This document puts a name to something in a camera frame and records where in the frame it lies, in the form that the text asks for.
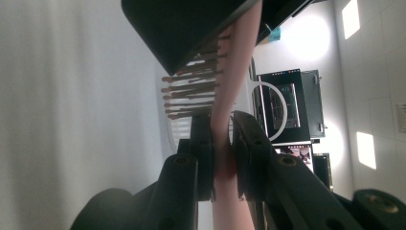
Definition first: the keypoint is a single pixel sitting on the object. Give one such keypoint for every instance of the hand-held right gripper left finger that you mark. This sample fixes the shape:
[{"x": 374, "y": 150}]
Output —
[{"x": 199, "y": 153}]

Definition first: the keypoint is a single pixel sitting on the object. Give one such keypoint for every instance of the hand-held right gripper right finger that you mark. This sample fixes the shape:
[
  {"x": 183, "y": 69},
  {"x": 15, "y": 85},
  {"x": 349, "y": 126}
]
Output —
[{"x": 252, "y": 150}]

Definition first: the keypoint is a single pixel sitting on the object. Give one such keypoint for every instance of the pink hairbrush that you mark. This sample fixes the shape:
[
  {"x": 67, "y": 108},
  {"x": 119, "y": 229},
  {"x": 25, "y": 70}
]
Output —
[{"x": 237, "y": 64}]

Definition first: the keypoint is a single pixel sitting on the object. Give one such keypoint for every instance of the small monitor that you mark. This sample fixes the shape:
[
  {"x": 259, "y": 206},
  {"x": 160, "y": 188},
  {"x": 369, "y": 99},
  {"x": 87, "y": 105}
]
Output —
[{"x": 297, "y": 153}]

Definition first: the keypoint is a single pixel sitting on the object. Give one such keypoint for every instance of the black box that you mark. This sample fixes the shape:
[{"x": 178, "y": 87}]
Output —
[{"x": 322, "y": 171}]

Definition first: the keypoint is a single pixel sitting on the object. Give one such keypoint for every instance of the black monitor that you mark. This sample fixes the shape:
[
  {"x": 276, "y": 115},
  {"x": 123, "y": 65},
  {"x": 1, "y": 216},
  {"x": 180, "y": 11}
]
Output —
[{"x": 277, "y": 80}]

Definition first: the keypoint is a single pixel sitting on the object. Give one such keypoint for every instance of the grey metal box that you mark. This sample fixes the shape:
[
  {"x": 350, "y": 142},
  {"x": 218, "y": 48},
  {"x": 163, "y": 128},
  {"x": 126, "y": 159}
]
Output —
[{"x": 314, "y": 102}]

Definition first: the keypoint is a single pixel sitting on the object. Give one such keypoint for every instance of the teal note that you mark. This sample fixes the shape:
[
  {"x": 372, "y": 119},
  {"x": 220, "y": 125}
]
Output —
[{"x": 275, "y": 34}]

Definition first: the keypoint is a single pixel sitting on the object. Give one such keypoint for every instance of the dark panel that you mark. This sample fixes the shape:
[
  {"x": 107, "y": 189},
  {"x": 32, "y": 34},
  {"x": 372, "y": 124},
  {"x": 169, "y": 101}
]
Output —
[{"x": 277, "y": 12}]

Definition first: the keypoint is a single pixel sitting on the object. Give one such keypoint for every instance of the ceiling light panel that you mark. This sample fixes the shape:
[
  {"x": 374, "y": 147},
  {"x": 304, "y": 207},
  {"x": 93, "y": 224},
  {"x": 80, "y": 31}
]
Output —
[
  {"x": 366, "y": 150},
  {"x": 350, "y": 17}
]

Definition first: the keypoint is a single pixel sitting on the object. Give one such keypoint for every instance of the ceiling vent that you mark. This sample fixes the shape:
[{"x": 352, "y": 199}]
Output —
[{"x": 401, "y": 118}]

